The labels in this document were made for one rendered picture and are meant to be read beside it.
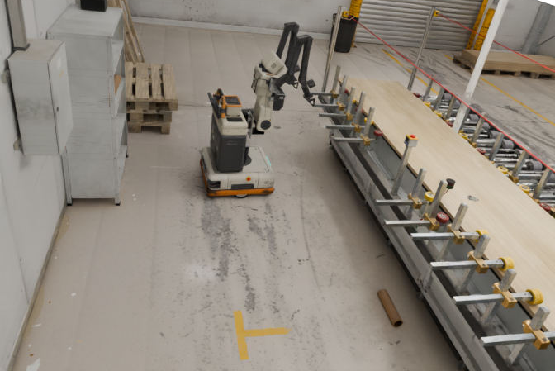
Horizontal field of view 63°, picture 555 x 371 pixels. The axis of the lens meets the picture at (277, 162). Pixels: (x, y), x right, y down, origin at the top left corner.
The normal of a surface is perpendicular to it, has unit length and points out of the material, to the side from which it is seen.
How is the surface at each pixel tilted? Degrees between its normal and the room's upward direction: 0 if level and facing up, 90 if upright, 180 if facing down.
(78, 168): 90
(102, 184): 90
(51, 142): 90
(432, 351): 0
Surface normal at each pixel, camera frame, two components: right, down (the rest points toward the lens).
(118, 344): 0.14, -0.85
